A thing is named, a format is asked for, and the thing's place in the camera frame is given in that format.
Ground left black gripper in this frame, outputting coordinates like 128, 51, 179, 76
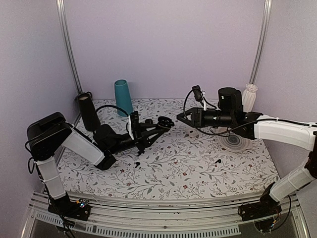
108, 122, 164, 155

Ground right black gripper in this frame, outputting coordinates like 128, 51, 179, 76
176, 108, 234, 128

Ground black gold-trim charging case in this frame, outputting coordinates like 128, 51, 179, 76
157, 116, 175, 129

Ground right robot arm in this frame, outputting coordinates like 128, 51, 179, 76
177, 85, 317, 221

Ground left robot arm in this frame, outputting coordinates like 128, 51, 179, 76
25, 112, 174, 221

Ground small black charging case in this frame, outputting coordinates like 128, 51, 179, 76
145, 119, 153, 124

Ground cream case right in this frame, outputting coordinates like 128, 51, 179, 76
188, 130, 199, 138

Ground teal tapered vase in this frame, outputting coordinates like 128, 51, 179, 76
114, 79, 133, 115

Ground swirl patterned plate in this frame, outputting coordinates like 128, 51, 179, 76
218, 134, 252, 153

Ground black tapered vase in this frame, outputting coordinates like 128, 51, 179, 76
76, 93, 101, 132

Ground white ribbed vase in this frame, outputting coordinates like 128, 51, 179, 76
242, 83, 258, 112

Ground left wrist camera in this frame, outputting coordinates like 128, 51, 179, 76
127, 111, 139, 140

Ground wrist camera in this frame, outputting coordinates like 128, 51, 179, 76
192, 85, 207, 111
127, 111, 139, 140

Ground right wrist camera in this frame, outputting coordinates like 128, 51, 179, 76
192, 85, 207, 111

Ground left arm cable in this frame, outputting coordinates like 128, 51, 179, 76
95, 105, 132, 119

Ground aluminium front rail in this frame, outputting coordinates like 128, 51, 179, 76
23, 190, 310, 238

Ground right aluminium post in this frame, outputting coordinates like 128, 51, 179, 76
249, 0, 272, 84

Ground aluminium post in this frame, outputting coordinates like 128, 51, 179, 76
249, 0, 272, 84
56, 0, 83, 94

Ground left aluminium post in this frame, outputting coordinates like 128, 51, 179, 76
56, 0, 83, 94

